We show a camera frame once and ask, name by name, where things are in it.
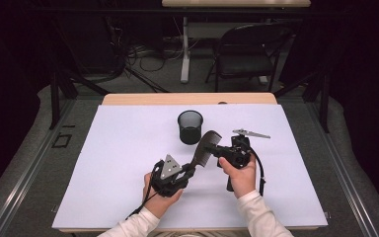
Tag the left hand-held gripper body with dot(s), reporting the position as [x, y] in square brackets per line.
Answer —
[167, 177]

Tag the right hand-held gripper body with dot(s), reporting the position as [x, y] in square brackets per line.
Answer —
[238, 153]

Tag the black mesh pen cup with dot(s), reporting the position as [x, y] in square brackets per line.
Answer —
[190, 128]

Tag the person's left hand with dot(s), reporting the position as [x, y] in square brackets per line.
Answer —
[161, 200]

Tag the person's right hand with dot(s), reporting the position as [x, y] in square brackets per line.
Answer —
[242, 181]

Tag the white table mat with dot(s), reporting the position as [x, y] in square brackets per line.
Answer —
[118, 164]

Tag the black metal stand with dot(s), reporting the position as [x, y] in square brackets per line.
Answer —
[62, 89]
[319, 95]

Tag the black folding chair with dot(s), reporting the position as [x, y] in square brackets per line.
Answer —
[243, 52]

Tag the desk with white leg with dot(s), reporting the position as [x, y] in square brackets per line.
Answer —
[185, 49]

